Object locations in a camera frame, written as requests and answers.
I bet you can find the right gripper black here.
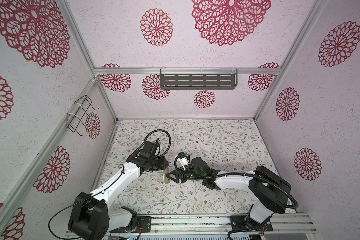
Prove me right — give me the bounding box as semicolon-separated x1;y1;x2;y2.
166;165;205;184

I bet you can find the white remote control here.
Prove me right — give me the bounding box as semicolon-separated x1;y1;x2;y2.
162;168;170;184

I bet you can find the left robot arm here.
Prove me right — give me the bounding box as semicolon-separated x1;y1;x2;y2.
68;139;169;240

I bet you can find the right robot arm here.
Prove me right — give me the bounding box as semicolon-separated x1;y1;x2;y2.
166;153;296;231

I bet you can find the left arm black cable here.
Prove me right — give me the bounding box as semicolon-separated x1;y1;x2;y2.
131;129;172;158

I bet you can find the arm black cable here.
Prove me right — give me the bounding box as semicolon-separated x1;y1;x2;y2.
173;154;299;240
131;129;172;158

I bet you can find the dark grey wall shelf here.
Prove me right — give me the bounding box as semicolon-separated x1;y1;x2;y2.
159;69;238;90

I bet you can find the black wire wall basket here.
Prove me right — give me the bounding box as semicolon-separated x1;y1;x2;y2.
66;95;101;139

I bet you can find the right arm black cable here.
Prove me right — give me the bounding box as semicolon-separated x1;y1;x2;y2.
173;154;299;240

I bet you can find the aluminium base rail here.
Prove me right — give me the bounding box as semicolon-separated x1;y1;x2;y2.
107;213;317;236

